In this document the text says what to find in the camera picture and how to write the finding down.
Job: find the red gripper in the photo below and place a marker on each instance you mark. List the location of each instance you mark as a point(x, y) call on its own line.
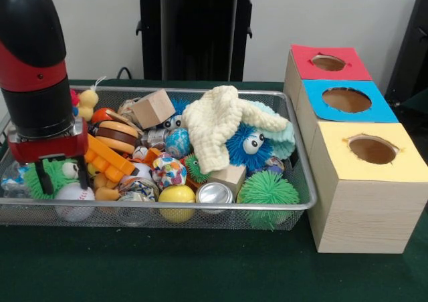
point(50, 148)

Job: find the green spiky ball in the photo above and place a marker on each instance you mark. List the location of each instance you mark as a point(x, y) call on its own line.
point(267, 192)
point(60, 176)

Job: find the cream muslin cloth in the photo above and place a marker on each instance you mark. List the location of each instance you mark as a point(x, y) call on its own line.
point(214, 128)

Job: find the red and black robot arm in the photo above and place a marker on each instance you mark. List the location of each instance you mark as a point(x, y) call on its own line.
point(27, 21)

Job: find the clear mesh bin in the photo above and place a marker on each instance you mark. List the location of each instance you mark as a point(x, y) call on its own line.
point(200, 95)

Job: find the wooden box with three holes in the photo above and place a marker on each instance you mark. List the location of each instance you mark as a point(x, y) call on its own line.
point(361, 208)

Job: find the white baseball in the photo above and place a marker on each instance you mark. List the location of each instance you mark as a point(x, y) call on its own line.
point(77, 196)

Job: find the orange plastic comb toy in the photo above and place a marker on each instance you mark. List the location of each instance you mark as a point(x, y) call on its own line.
point(110, 158)

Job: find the toy hamburger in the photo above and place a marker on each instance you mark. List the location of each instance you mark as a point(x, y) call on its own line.
point(120, 131)

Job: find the plain wooden cube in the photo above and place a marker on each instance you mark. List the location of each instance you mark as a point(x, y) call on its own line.
point(154, 108)

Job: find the yellow ball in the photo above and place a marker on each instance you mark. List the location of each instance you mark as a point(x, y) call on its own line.
point(177, 195)

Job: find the silver can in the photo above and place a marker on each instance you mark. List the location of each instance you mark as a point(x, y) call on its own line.
point(214, 194)

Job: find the dark green tablecloth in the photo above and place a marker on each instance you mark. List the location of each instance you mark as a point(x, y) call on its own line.
point(200, 268)

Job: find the blue fuzzy toy with eyes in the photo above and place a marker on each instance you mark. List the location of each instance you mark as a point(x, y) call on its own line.
point(237, 148)

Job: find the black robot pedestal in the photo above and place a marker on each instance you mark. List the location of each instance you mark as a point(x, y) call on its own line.
point(200, 35)

